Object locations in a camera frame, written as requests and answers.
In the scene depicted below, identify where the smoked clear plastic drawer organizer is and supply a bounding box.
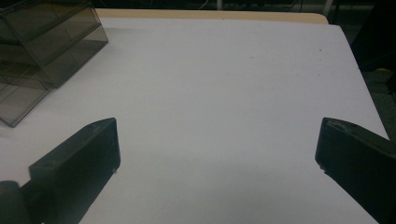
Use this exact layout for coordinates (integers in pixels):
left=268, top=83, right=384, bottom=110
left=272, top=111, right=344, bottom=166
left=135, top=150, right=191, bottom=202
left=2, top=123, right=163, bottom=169
left=0, top=0, right=109, bottom=128

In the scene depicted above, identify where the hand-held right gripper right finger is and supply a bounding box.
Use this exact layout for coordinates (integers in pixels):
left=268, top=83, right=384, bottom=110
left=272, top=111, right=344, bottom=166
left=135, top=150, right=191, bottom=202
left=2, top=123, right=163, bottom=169
left=315, top=117, right=396, bottom=224

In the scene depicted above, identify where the white table cover sheet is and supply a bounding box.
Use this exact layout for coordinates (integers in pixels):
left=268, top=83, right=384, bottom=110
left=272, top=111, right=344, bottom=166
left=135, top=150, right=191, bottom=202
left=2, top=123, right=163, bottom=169
left=0, top=17, right=390, bottom=224

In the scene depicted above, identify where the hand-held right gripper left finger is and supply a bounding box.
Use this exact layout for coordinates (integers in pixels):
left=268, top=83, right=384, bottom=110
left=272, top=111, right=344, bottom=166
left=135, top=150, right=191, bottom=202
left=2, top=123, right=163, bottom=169
left=20, top=117, right=121, bottom=224

